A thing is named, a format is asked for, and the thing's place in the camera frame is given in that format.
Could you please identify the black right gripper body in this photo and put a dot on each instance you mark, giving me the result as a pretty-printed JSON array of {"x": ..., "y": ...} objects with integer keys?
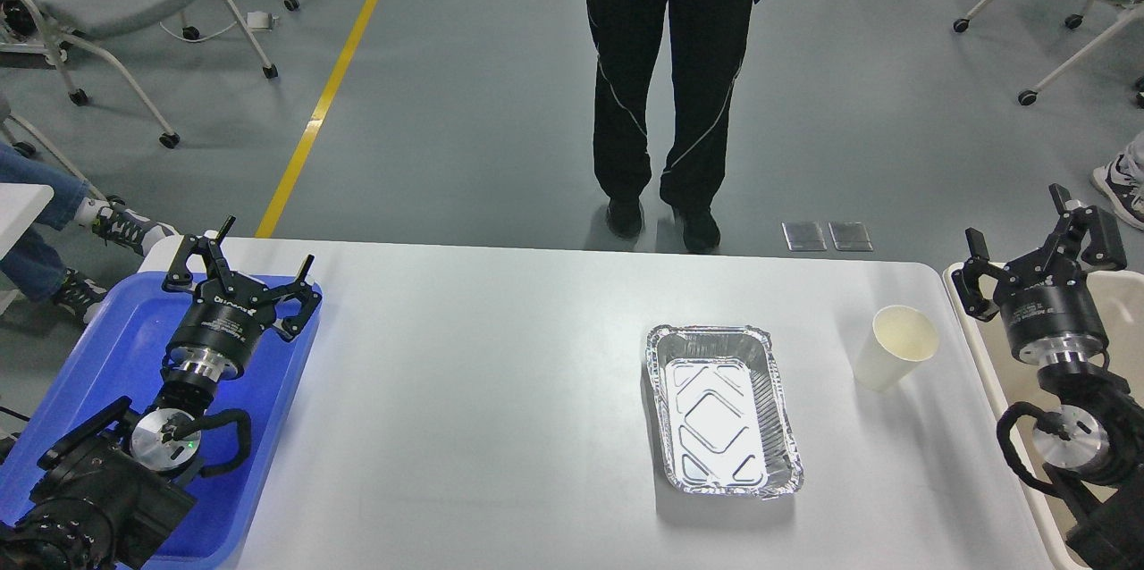
[{"x": 1049, "y": 309}]

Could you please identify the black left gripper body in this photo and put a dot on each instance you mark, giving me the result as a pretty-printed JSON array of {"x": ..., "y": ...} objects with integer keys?
[{"x": 226, "y": 324}]

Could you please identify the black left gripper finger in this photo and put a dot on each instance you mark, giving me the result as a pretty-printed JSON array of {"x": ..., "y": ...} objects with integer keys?
[
  {"x": 300, "y": 290},
  {"x": 209, "y": 249}
]

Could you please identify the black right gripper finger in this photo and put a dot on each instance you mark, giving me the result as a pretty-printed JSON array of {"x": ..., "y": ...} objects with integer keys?
[
  {"x": 1085, "y": 239},
  {"x": 967, "y": 278}
]

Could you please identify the white paper cup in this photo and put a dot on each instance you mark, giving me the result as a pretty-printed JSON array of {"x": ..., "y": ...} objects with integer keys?
[{"x": 900, "y": 339}]

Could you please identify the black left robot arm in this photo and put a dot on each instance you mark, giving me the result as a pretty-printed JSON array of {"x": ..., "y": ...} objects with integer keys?
[{"x": 151, "y": 447}]

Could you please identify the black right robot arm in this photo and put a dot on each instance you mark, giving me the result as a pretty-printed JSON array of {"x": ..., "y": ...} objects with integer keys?
[{"x": 1087, "y": 450}]

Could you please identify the person in white trousers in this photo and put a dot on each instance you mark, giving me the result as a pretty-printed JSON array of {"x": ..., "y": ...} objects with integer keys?
[{"x": 1121, "y": 181}]

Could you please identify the blue plastic tray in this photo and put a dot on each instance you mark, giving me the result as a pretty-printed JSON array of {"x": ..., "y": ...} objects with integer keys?
[{"x": 119, "y": 356}]

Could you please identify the right floor socket plate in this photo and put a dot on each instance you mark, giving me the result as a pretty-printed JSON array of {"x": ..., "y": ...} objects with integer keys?
[{"x": 851, "y": 237}]

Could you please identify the floor socket plate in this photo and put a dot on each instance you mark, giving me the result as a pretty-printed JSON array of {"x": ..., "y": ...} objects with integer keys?
[
  {"x": 804, "y": 237},
  {"x": 851, "y": 237}
]

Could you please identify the left floor socket plate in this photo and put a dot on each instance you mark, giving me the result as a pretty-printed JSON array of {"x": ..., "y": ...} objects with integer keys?
[{"x": 804, "y": 237}]

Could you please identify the white side table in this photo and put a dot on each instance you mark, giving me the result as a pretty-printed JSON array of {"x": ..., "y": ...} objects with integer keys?
[{"x": 21, "y": 204}]

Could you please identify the aluminium foil tray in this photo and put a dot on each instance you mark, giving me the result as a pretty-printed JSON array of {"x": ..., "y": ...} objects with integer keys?
[{"x": 720, "y": 406}]

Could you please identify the person in black trousers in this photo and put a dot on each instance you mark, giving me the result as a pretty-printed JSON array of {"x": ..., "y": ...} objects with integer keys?
[{"x": 707, "y": 44}]

